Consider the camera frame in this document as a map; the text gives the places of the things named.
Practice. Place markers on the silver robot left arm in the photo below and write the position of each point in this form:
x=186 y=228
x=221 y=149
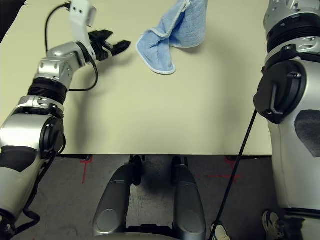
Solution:
x=32 y=130

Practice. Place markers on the bystander beige sneaker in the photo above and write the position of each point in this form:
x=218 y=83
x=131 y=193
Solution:
x=272 y=222
x=222 y=233

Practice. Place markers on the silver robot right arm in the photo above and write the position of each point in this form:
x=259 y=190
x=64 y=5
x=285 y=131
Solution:
x=287 y=150

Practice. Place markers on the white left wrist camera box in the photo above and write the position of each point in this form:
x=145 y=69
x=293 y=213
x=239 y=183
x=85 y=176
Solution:
x=80 y=15

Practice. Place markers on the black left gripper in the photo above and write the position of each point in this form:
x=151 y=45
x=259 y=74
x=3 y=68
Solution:
x=100 y=48

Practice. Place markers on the light blue terry towel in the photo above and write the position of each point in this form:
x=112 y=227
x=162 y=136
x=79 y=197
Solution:
x=160 y=52

